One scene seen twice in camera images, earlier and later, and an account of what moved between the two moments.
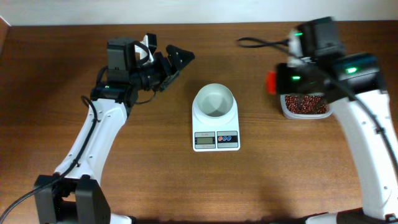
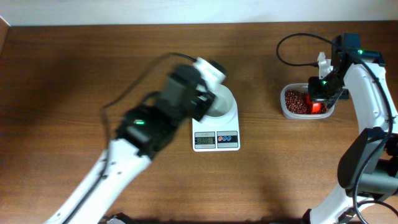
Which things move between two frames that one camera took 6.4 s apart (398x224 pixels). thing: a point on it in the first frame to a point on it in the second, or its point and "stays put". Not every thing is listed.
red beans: x=306 y=104 stays put
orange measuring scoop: x=271 y=82 to x=316 y=107
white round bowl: x=214 y=104 stays put
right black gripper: x=282 y=72 to x=316 y=95
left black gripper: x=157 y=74 to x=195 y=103
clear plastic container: x=305 y=106 stays put
